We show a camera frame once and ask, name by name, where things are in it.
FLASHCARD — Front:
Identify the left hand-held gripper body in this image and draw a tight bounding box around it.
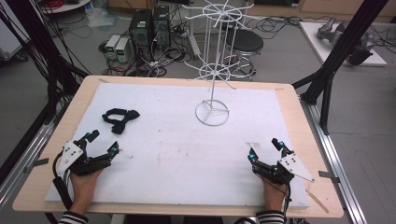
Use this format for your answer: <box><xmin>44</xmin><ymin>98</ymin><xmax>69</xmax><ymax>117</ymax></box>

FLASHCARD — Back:
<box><xmin>56</xmin><ymin>138</ymin><xmax>112</xmax><ymax>177</ymax></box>

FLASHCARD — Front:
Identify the black metal frame strut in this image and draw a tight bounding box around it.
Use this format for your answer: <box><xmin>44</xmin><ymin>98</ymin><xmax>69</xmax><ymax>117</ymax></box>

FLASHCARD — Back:
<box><xmin>291</xmin><ymin>0</ymin><xmax>390</xmax><ymax>136</ymax></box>

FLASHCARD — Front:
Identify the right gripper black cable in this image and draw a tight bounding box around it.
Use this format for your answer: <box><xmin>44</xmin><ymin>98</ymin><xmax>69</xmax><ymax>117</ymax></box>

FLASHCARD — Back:
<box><xmin>282</xmin><ymin>182</ymin><xmax>292</xmax><ymax>220</ymax></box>

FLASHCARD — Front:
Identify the black round stool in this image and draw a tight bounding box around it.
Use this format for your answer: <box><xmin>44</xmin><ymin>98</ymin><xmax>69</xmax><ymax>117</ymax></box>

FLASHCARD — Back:
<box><xmin>223</xmin><ymin>28</ymin><xmax>265</xmax><ymax>79</ymax></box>

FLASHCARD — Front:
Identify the black computer tower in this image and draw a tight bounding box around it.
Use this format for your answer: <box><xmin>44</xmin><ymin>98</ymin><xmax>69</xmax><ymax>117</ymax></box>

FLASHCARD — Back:
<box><xmin>128</xmin><ymin>8</ymin><xmax>154</xmax><ymax>63</ymax></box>
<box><xmin>152</xmin><ymin>5</ymin><xmax>172</xmax><ymax>51</ymax></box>

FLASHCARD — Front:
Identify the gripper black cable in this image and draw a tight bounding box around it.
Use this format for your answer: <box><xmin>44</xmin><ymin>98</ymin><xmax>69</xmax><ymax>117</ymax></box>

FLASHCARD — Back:
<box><xmin>51</xmin><ymin>150</ymin><xmax>75</xmax><ymax>212</ymax></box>
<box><xmin>282</xmin><ymin>182</ymin><xmax>292</xmax><ymax>220</ymax></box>

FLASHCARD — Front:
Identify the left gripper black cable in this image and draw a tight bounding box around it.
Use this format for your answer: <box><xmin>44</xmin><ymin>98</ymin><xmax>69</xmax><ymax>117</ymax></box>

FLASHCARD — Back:
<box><xmin>51</xmin><ymin>150</ymin><xmax>75</xmax><ymax>212</ymax></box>

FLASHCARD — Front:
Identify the white wire display rack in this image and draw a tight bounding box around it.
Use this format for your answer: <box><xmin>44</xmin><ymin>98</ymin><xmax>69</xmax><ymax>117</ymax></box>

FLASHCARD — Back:
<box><xmin>181</xmin><ymin>0</ymin><xmax>262</xmax><ymax>128</ymax></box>

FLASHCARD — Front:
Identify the white floor board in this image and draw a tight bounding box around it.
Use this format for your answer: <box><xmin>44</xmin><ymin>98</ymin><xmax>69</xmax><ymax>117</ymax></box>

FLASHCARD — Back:
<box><xmin>298</xmin><ymin>21</ymin><xmax>389</xmax><ymax>67</ymax></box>

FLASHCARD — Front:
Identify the person's left hand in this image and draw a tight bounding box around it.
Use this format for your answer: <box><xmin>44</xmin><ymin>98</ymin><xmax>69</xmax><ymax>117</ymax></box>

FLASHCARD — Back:
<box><xmin>68</xmin><ymin>167</ymin><xmax>104</xmax><ymax>216</ymax></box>

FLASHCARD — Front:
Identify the grey robot part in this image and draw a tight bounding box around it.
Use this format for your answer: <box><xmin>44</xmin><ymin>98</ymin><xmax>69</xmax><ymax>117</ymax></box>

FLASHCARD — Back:
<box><xmin>317</xmin><ymin>16</ymin><xmax>347</xmax><ymax>45</ymax></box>

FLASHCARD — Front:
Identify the clear plastic bag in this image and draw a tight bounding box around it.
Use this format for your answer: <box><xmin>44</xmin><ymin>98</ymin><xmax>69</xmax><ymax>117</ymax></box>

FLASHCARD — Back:
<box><xmin>84</xmin><ymin>7</ymin><xmax>120</xmax><ymax>30</ymax></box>

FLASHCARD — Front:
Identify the white power supply unit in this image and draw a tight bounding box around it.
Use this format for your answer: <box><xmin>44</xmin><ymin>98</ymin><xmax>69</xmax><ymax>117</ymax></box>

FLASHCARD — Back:
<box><xmin>114</xmin><ymin>37</ymin><xmax>132</xmax><ymax>63</ymax></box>
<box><xmin>105</xmin><ymin>34</ymin><xmax>121</xmax><ymax>59</ymax></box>

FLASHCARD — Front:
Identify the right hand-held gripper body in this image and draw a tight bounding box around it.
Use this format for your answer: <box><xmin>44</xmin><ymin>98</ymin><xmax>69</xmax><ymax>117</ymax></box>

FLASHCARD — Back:
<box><xmin>251</xmin><ymin>152</ymin><xmax>316</xmax><ymax>185</ymax></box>

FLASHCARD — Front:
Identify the aluminium rail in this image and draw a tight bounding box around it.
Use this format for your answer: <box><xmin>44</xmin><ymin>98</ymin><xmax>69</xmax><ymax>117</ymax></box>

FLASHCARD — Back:
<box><xmin>0</xmin><ymin>104</ymin><xmax>69</xmax><ymax>211</ymax></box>
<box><xmin>299</xmin><ymin>94</ymin><xmax>369</xmax><ymax>224</ymax></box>

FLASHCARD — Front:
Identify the black frame with cables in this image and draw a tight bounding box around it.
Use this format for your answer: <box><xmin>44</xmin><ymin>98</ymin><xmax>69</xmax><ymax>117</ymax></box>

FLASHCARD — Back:
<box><xmin>0</xmin><ymin>0</ymin><xmax>90</xmax><ymax>125</ymax></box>

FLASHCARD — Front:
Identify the round white table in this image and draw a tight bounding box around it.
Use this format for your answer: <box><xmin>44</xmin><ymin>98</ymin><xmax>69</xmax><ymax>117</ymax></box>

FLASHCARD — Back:
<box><xmin>39</xmin><ymin>0</ymin><xmax>93</xmax><ymax>15</ymax></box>

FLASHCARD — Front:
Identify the metal clamp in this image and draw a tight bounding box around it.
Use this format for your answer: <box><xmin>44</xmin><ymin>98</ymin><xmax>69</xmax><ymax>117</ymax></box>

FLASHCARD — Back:
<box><xmin>318</xmin><ymin>170</ymin><xmax>341</xmax><ymax>185</ymax></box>
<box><xmin>23</xmin><ymin>157</ymin><xmax>50</xmax><ymax>175</ymax></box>

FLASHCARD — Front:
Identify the tangle of floor cables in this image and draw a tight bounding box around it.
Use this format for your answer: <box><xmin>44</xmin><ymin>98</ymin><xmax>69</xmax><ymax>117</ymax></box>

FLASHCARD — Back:
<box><xmin>98</xmin><ymin>24</ymin><xmax>195</xmax><ymax>78</ymax></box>

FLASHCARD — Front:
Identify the person's right hand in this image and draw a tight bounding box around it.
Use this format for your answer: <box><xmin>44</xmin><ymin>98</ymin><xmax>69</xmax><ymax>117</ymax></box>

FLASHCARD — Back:
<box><xmin>262</xmin><ymin>178</ymin><xmax>288</xmax><ymax>213</ymax></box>

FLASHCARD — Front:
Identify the white foam mat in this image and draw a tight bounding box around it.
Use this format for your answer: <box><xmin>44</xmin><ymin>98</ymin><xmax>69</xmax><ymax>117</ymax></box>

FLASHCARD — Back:
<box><xmin>45</xmin><ymin>82</ymin><xmax>311</xmax><ymax>209</ymax></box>

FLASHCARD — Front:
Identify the thin wooden stick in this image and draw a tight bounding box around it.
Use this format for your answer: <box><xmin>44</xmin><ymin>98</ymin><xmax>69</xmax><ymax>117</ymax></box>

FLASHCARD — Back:
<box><xmin>304</xmin><ymin>189</ymin><xmax>330</xmax><ymax>215</ymax></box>

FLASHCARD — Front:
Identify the black bow tie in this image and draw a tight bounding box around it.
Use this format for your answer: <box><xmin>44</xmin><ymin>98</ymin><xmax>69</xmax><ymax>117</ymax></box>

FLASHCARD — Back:
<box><xmin>101</xmin><ymin>107</ymin><xmax>141</xmax><ymax>135</ymax></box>

